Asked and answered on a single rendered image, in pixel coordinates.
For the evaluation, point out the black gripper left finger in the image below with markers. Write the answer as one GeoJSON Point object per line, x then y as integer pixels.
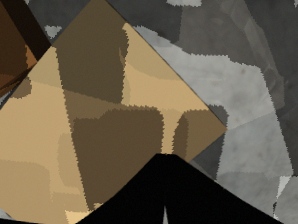
{"type": "Point", "coordinates": [141, 201]}

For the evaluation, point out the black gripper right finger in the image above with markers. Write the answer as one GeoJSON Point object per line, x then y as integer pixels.
{"type": "Point", "coordinates": [192, 198]}

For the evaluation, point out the dark brown rectangular board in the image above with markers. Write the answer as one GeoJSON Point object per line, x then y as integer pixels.
{"type": "Point", "coordinates": [22, 43]}

